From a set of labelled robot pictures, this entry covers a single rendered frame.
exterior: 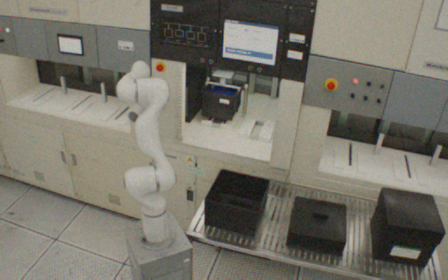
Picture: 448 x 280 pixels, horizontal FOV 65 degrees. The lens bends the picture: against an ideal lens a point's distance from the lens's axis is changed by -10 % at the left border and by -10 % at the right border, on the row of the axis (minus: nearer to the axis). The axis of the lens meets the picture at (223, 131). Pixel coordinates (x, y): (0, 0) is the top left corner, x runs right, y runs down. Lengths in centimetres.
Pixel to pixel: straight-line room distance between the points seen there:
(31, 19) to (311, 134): 190
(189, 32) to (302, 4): 62
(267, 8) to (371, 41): 54
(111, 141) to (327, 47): 156
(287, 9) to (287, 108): 52
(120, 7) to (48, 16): 55
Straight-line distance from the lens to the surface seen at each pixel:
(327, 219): 200
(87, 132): 279
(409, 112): 211
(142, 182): 166
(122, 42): 231
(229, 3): 200
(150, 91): 161
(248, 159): 233
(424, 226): 194
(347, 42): 197
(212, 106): 252
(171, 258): 192
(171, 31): 214
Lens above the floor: 219
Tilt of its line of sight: 31 degrees down
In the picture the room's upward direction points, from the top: 4 degrees clockwise
